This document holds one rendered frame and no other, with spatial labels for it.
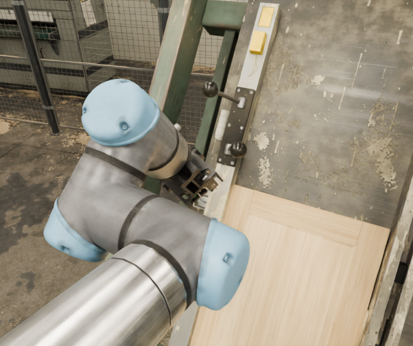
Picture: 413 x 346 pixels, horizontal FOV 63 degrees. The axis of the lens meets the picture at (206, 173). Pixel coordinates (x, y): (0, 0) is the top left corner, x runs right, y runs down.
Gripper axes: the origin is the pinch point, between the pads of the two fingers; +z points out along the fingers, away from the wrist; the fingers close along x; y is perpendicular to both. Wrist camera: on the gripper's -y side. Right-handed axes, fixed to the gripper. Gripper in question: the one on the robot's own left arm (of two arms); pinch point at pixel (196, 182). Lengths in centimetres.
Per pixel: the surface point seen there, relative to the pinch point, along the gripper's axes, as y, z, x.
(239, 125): -8.0, 13.4, 17.8
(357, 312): 39.4, 24.6, 3.6
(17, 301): -84, 117, -128
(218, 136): -11.8, 16.5, 12.7
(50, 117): -268, 206, -58
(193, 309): 12.3, 26.7, -24.5
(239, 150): 0.2, 4.7, 11.4
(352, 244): 29.3, 21.1, 14.1
